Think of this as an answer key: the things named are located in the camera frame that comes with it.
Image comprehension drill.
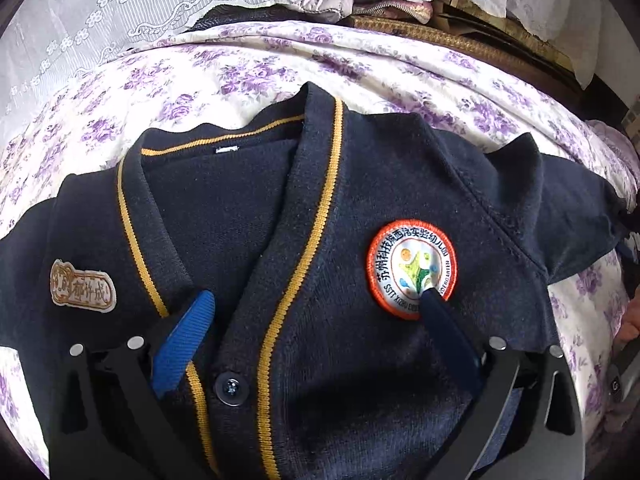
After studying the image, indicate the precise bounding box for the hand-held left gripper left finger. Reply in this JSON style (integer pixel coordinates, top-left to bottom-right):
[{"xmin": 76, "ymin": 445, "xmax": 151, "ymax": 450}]
[{"xmin": 47, "ymin": 290, "xmax": 221, "ymax": 480}]

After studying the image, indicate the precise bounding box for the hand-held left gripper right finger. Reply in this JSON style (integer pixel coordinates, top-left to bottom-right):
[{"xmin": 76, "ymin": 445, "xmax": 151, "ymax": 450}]
[{"xmin": 417, "ymin": 287, "xmax": 586, "ymax": 480}]

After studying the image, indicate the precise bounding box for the navy cardigan with yellow trim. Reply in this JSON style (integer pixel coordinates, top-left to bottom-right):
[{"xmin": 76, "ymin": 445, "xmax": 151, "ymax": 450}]
[{"xmin": 0, "ymin": 81, "xmax": 632, "ymax": 480}]

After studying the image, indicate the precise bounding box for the pink cloth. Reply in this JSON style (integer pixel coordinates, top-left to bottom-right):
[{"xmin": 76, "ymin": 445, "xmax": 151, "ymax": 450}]
[{"xmin": 585, "ymin": 120, "xmax": 640, "ymax": 173}]

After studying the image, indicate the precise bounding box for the purple floral bedsheet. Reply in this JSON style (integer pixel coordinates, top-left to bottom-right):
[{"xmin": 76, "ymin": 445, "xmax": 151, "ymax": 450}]
[{"xmin": 0, "ymin": 22, "xmax": 640, "ymax": 476}]

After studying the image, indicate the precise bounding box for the woven rattan mat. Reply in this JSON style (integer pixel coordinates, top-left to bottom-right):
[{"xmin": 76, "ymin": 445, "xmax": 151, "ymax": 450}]
[{"xmin": 345, "ymin": 0, "xmax": 576, "ymax": 86}]

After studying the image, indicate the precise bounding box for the dark cloth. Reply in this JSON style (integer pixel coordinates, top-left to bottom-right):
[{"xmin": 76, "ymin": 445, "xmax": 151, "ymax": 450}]
[{"xmin": 190, "ymin": 4, "xmax": 311, "ymax": 32}]

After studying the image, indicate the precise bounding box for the white lace cloth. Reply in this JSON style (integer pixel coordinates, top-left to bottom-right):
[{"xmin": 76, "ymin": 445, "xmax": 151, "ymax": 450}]
[{"xmin": 0, "ymin": 0, "xmax": 598, "ymax": 131}]

